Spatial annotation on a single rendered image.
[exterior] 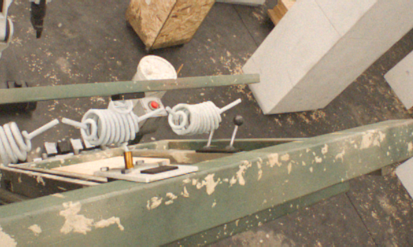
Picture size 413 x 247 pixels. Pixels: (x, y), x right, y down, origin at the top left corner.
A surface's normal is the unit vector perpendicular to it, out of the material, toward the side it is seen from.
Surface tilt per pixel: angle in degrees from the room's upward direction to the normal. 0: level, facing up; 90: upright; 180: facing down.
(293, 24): 90
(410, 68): 90
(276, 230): 0
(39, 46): 0
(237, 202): 33
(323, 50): 90
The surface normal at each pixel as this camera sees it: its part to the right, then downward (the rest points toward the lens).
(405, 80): -0.79, 0.08
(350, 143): 0.62, -0.03
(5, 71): 0.47, -0.56
